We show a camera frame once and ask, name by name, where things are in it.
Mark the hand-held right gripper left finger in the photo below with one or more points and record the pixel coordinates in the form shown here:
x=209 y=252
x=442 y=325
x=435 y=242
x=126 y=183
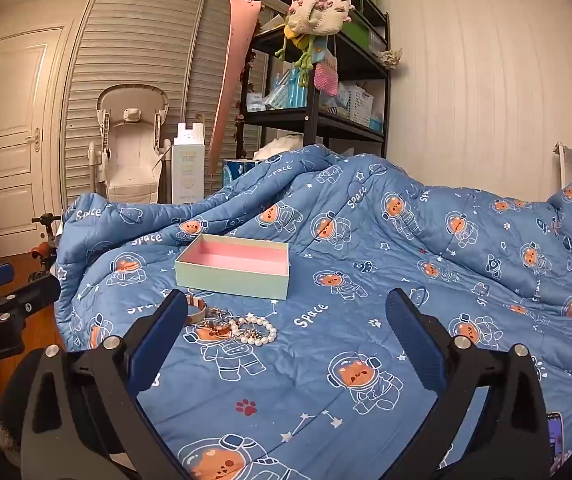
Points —
x=158 y=345

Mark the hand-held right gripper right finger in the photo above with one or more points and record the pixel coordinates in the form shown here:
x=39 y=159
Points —
x=415 y=345

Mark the green box with pink lining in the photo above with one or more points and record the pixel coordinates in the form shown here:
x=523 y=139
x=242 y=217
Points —
x=231 y=280

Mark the orange children's tricycle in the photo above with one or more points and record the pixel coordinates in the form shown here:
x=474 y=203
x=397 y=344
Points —
x=43 y=250

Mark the blue astronaut bear blanket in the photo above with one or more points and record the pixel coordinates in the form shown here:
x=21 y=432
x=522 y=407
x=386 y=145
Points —
x=341 y=270

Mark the white panelled door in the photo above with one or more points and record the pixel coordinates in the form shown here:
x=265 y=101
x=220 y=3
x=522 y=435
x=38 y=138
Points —
x=16 y=135

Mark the white baby high chair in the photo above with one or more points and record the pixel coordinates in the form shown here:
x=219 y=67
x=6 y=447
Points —
x=131 y=160

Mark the smartphone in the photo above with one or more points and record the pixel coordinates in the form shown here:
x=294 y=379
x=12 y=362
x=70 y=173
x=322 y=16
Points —
x=554 y=440

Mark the tall white carton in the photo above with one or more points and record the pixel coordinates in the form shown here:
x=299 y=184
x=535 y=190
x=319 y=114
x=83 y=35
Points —
x=188 y=175

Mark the blue tissue pack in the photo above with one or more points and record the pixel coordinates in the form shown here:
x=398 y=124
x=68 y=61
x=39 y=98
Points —
x=236 y=170

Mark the white plastic bag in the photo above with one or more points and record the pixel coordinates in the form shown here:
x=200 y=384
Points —
x=281 y=145

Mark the white plastic basket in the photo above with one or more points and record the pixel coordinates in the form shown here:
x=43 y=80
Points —
x=360 y=105

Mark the black metal shelf rack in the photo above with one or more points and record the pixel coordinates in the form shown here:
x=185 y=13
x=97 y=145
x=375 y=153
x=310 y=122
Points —
x=311 y=110

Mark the louvered closet door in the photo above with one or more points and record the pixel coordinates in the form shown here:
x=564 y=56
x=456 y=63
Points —
x=201 y=85
x=131 y=35

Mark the pink knitted pouch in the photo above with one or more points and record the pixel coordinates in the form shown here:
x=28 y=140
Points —
x=327 y=80

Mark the blue packets on shelf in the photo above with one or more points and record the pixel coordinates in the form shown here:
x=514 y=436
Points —
x=286 y=92

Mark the long pink hanging strip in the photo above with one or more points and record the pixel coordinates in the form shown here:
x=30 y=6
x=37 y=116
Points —
x=231 y=60

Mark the green plush frog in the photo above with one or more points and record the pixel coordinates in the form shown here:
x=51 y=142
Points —
x=302 y=52

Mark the green bag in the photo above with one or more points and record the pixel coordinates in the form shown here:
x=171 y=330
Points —
x=358 y=32

